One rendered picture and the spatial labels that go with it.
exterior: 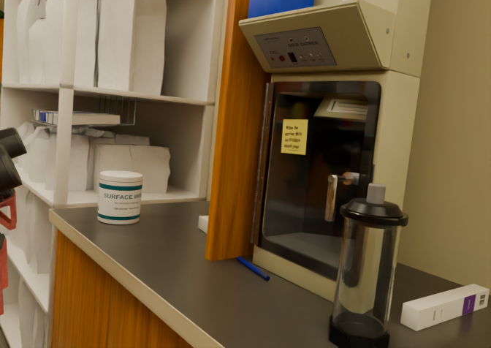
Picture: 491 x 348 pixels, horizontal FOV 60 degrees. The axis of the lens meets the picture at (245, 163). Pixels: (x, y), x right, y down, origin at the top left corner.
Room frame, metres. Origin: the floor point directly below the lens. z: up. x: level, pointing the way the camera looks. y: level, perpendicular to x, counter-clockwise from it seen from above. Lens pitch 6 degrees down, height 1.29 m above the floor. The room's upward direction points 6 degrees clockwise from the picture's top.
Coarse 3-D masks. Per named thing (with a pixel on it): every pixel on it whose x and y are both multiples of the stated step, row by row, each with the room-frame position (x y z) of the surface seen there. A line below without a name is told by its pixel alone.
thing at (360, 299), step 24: (360, 240) 0.66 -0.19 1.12; (384, 240) 0.65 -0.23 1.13; (360, 264) 0.66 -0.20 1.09; (384, 264) 0.65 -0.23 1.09; (336, 288) 0.70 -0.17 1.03; (360, 288) 0.66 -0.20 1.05; (384, 288) 0.66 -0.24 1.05; (336, 312) 0.68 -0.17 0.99; (360, 312) 0.65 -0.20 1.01; (384, 312) 0.66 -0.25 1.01
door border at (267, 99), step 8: (272, 88) 1.02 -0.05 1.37; (272, 96) 1.02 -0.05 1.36; (264, 104) 1.03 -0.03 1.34; (264, 120) 1.03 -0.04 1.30; (264, 128) 1.03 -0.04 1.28; (264, 136) 1.03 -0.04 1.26; (264, 144) 1.03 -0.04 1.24; (264, 152) 1.02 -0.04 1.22; (264, 160) 1.02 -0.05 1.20; (264, 168) 1.02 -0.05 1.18; (256, 184) 1.03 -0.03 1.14; (256, 200) 1.03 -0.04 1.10; (256, 208) 1.03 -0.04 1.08; (256, 216) 1.03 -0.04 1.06; (256, 224) 1.02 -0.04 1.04; (256, 232) 1.02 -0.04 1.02; (256, 240) 1.02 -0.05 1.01
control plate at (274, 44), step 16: (288, 32) 0.88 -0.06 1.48; (304, 32) 0.85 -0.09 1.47; (320, 32) 0.82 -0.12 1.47; (272, 48) 0.95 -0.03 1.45; (288, 48) 0.91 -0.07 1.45; (304, 48) 0.88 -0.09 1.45; (320, 48) 0.85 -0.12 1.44; (272, 64) 0.99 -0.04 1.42; (288, 64) 0.95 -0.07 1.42; (304, 64) 0.91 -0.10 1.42; (320, 64) 0.88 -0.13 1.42; (336, 64) 0.85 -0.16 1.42
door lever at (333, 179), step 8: (336, 176) 0.80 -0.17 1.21; (344, 176) 0.82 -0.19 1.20; (352, 176) 0.82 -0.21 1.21; (336, 184) 0.80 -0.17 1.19; (328, 192) 0.80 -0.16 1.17; (336, 192) 0.80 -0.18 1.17; (328, 200) 0.80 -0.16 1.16; (336, 200) 0.80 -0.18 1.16; (328, 208) 0.80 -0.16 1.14; (328, 216) 0.80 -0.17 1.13
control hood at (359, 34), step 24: (360, 0) 0.73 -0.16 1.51; (240, 24) 0.97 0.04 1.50; (264, 24) 0.91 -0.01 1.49; (288, 24) 0.87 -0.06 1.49; (312, 24) 0.82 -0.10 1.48; (336, 24) 0.78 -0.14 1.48; (360, 24) 0.75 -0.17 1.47; (384, 24) 0.78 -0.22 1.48; (336, 48) 0.82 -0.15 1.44; (360, 48) 0.79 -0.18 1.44; (384, 48) 0.78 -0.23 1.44; (288, 72) 1.00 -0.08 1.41
